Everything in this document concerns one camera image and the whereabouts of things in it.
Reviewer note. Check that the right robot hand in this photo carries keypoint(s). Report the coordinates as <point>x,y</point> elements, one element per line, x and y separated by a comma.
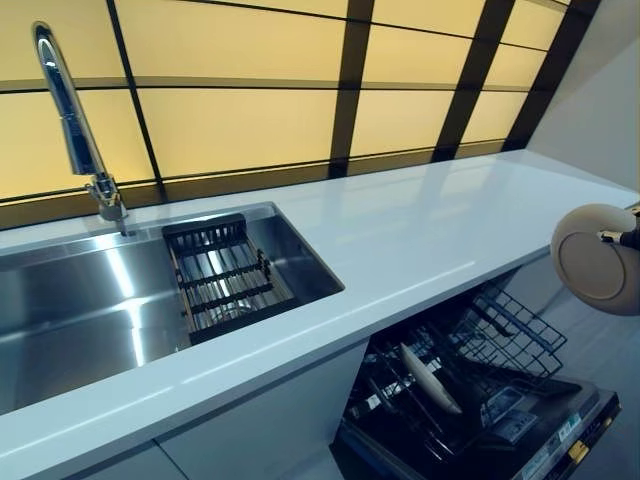
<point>631,239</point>

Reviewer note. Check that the cream round plate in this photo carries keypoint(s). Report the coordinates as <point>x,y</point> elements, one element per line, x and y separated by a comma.
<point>590,270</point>
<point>430,385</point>

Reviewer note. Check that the open dishwasher door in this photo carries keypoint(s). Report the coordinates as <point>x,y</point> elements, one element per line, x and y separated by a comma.
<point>565,435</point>

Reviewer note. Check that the white cabinet door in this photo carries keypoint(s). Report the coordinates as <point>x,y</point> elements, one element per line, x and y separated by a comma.
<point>540,285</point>
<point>260,415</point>
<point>130,465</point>

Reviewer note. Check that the black dish drying rack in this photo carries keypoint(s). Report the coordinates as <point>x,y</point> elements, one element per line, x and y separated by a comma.
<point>230,275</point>

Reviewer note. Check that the stainless steel sink basin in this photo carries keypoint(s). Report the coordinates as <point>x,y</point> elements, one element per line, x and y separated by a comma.
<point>75,310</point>

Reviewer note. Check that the chrome gooseneck kitchen faucet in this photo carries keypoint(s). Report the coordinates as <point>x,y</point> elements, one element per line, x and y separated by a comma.
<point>70,125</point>

